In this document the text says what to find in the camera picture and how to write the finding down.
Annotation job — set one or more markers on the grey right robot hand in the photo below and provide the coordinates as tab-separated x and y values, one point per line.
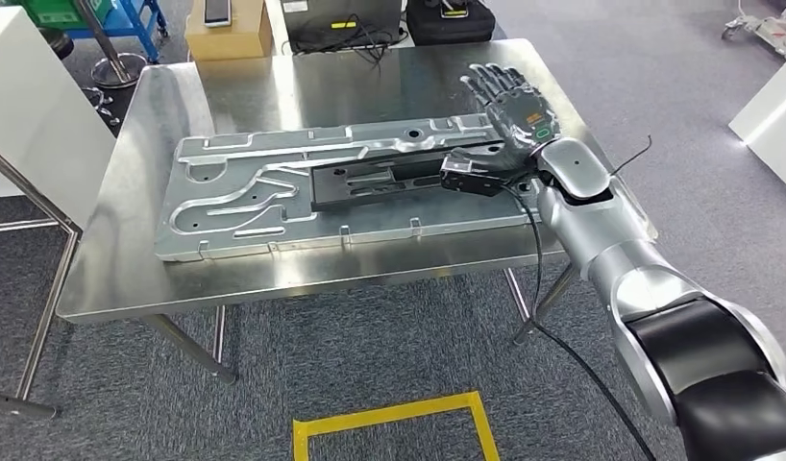
523	118

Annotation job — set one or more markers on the black plastic frame part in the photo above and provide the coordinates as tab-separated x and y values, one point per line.
367	184

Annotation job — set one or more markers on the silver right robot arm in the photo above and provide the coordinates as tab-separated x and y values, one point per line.
590	223

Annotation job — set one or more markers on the stainless steel workbench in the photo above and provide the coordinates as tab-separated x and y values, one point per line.
145	273

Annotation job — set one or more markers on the black bag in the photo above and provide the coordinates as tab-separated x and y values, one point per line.
444	28

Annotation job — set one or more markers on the black case with yellow label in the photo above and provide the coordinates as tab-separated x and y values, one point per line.
316	25

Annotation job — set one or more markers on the white plinth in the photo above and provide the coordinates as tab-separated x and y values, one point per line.
775	133

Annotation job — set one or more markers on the grey wheeled dolly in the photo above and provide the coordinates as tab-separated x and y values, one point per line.
768	28

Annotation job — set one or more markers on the stamped silver metal panel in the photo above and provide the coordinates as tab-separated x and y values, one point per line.
240	197

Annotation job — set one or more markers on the cardboard box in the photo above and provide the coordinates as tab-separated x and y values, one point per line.
234	41

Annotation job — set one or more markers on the black phone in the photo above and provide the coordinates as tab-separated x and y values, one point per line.
217	13

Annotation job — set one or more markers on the yellow floor tape square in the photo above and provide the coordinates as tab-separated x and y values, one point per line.
301	439

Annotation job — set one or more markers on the blue cart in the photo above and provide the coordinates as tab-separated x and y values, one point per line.
138	22

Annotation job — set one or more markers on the dark stanchion base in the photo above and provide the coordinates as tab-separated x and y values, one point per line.
59	43

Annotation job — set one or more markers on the green plastic crate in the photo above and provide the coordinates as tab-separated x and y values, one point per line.
55	13

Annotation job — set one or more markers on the white cabinet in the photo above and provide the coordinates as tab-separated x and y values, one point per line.
43	127

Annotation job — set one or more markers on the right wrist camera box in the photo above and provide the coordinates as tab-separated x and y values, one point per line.
469	178

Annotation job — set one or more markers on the chrome stanchion post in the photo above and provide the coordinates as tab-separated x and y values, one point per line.
119	70

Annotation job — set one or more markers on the steel frame table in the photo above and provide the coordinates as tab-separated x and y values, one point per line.
49	312

